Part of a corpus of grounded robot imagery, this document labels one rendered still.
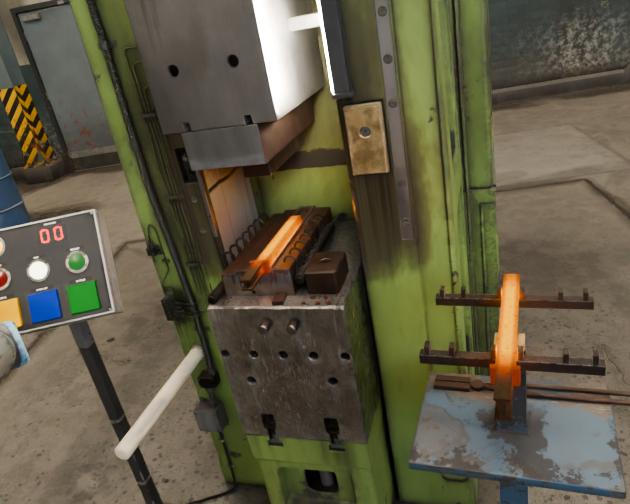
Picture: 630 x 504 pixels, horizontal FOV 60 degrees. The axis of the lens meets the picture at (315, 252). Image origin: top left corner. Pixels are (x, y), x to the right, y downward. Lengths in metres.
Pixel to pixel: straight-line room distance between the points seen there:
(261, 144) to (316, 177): 0.54
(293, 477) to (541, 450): 0.89
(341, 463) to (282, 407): 0.24
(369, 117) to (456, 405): 0.70
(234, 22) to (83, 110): 7.01
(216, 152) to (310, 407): 0.73
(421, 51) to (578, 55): 6.44
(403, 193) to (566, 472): 0.70
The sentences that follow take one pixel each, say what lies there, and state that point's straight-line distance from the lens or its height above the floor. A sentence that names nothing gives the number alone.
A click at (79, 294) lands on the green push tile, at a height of 1.02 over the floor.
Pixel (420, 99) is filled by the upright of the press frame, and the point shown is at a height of 1.35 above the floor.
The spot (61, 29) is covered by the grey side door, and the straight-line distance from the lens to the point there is 8.13.
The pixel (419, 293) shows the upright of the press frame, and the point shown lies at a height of 0.83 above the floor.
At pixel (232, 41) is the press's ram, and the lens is 1.26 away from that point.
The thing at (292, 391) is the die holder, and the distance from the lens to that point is 1.55.
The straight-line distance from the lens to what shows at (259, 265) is 1.38.
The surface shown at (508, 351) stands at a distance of 1.04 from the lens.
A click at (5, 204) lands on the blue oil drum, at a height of 0.35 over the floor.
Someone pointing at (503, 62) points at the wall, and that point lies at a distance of 7.46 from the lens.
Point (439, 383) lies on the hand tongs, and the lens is 1.38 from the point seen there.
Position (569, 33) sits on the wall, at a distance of 7.64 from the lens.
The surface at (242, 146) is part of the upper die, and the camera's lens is 1.31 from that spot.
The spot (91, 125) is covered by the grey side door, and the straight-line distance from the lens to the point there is 8.21.
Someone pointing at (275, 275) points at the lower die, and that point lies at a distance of 1.42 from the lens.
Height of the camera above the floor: 1.60
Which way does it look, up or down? 25 degrees down
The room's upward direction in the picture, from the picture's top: 11 degrees counter-clockwise
